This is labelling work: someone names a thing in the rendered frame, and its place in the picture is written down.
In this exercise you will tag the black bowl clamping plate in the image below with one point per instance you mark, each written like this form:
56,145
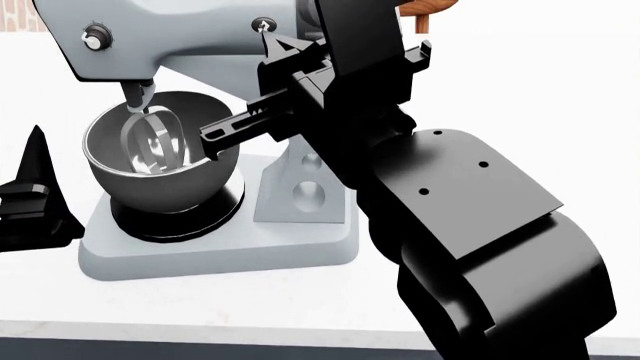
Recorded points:
170,227

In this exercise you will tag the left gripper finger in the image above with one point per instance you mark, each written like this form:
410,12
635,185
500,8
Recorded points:
45,172

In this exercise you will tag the black head lock lever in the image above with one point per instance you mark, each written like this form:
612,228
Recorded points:
263,24

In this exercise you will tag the metal flat beater attachment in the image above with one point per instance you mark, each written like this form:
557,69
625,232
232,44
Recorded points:
131,150

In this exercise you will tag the grey stand mixer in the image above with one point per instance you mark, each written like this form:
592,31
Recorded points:
215,251

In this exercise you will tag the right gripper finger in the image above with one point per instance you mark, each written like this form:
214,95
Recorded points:
276,77

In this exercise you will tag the black speed control knob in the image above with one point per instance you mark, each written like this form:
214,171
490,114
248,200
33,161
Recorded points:
96,36

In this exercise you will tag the black gripper camera mount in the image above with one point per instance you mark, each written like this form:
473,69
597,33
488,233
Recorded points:
365,45

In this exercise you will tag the steel mixing bowl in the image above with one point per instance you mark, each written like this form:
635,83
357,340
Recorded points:
165,191

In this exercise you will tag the brown wooden chair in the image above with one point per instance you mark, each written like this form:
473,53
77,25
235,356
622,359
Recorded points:
430,11

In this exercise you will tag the grey stand mixer head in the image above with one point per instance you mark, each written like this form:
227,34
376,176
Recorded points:
190,33

